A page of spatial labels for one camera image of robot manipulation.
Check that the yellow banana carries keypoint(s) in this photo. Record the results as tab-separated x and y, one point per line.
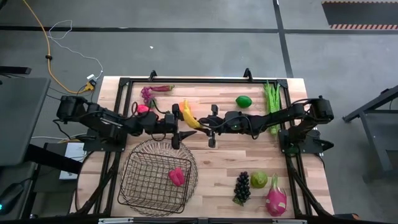
189	116

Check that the black computer mouse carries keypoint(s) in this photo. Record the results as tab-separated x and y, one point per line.
11	197

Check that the grey desk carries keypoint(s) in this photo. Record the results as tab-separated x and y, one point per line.
21	121

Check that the black slanted bar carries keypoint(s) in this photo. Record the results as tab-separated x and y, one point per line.
53	158

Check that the red orange mango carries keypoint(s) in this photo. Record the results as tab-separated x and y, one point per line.
142	109

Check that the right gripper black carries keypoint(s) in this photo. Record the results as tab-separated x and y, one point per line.
220	124

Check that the hazard striped floor mat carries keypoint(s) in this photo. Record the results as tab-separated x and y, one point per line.
360	14

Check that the white power adapter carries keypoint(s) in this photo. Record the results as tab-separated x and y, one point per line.
91	76

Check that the red bell pepper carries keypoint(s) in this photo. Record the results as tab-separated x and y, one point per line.
177	177

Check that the black metal table frame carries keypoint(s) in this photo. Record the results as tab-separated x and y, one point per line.
202	80

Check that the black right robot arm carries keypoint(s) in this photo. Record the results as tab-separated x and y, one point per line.
273	119

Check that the white box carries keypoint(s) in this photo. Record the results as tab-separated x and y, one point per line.
74	152

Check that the black flat bar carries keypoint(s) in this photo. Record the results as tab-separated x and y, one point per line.
15	70

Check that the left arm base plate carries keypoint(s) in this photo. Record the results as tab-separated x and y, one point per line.
102	148

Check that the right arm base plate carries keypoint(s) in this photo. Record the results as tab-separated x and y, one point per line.
311	148

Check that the green bean bunch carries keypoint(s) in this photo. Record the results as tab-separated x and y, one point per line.
272	93

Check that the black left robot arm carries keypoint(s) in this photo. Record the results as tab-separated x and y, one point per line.
102	119

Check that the black desk frame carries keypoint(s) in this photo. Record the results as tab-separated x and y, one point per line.
373	124

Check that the purple grape bunch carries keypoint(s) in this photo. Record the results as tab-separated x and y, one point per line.
145	94

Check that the red chili pepper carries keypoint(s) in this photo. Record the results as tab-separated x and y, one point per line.
161	88

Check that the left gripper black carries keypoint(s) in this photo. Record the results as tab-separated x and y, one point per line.
169	124

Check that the yellow plug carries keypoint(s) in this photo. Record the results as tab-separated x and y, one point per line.
90	86

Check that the pink dragon fruit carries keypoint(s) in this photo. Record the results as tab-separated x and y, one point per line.
276	200

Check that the round woven placemat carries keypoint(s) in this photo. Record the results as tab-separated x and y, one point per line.
149	147

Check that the black grape bunch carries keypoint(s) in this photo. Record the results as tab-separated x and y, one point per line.
242	188

